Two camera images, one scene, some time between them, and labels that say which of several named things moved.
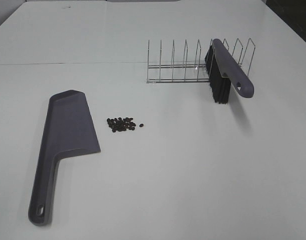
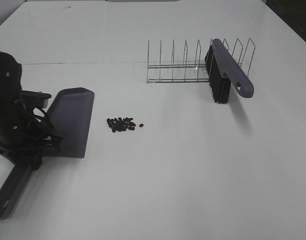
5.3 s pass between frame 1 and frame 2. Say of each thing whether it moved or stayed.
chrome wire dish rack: stayed
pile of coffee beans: stayed
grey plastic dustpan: moved
